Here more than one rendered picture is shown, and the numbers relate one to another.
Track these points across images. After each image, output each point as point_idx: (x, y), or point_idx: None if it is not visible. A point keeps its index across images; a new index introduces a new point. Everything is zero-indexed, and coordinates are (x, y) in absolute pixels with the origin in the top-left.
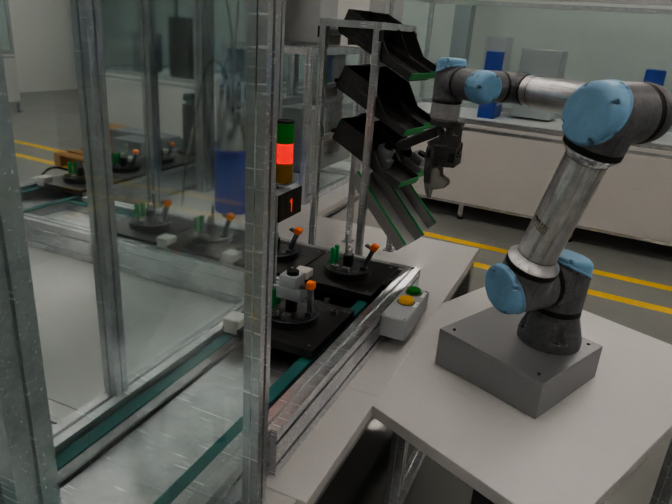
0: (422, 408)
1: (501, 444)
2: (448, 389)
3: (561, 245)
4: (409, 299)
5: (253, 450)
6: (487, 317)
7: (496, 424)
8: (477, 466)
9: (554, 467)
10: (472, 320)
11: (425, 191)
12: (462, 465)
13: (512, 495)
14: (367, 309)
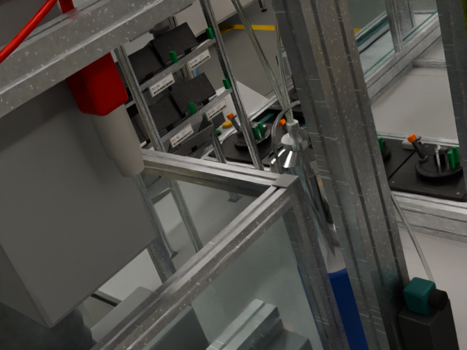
0: (254, 108)
1: (231, 101)
2: None
3: None
4: (225, 122)
5: None
6: (185, 126)
7: (225, 108)
8: (248, 92)
9: None
10: (197, 121)
11: (185, 76)
12: (254, 92)
13: (242, 87)
14: (257, 114)
